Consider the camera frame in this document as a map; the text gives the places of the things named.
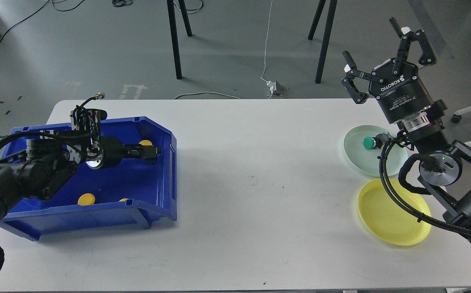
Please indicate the black stand legs right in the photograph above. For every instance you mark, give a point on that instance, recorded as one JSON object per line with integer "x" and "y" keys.
{"x": 329, "y": 22}

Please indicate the white power adapter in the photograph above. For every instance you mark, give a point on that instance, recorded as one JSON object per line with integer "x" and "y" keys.
{"x": 276, "y": 89}

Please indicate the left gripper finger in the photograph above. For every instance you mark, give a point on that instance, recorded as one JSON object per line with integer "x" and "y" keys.
{"x": 139, "y": 150}
{"x": 152, "y": 159}

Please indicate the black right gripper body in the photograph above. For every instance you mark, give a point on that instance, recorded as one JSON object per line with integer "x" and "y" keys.
{"x": 403, "y": 94}

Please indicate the black stand legs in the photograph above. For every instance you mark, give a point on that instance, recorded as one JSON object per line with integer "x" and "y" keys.
{"x": 173, "y": 32}
{"x": 329, "y": 22}

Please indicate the pale green plate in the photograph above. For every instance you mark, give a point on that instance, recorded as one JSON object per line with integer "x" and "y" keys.
{"x": 367, "y": 161}

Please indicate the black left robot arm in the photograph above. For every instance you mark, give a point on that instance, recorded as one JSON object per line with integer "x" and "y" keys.
{"x": 36, "y": 164}

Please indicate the black stand legs left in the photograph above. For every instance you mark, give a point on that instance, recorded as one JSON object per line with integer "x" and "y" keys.
{"x": 173, "y": 32}

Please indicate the yellow push button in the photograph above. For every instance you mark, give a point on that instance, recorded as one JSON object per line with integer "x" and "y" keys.
{"x": 146, "y": 143}
{"x": 86, "y": 199}

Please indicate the green push button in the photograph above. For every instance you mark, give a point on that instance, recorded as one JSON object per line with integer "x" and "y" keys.
{"x": 377, "y": 142}

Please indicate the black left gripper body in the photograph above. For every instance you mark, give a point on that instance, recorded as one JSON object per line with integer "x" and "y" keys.
{"x": 113, "y": 152}

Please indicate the yellow plate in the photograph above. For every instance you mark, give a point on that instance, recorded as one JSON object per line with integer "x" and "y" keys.
{"x": 385, "y": 219}

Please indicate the blue plastic storage bin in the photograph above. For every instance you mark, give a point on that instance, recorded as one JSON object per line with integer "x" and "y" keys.
{"x": 150, "y": 188}

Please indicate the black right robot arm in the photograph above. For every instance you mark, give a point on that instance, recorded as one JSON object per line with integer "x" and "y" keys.
{"x": 438, "y": 167}

